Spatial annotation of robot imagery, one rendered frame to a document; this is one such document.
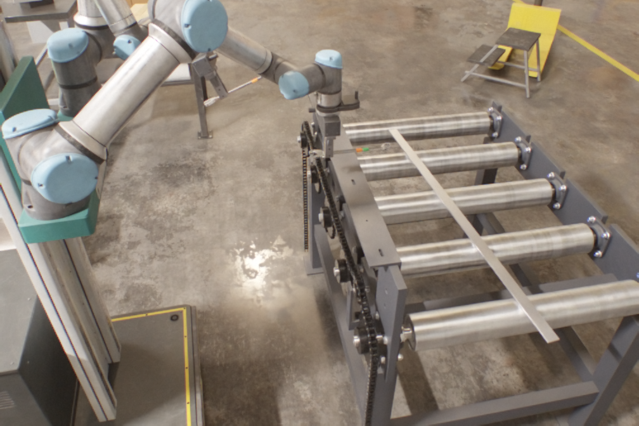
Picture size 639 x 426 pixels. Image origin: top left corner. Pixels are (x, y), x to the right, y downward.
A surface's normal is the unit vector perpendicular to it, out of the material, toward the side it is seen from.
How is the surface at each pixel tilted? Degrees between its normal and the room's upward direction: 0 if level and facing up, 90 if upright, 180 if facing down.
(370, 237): 0
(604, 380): 90
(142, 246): 0
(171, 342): 0
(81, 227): 90
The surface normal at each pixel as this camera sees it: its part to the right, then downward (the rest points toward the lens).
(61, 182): 0.58, 0.54
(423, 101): 0.00, -0.81
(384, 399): 0.18, 0.58
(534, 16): -0.45, 0.53
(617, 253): -0.98, 0.11
